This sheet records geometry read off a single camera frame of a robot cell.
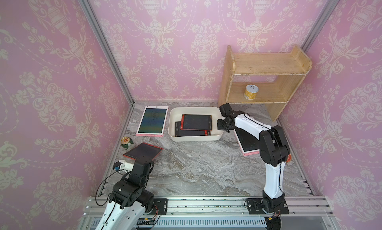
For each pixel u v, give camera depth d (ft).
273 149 1.74
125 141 2.82
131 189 1.62
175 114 3.74
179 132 3.34
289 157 1.80
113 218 1.49
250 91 2.95
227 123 2.46
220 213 2.40
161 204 2.45
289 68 2.55
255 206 2.39
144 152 3.20
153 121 3.59
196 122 3.50
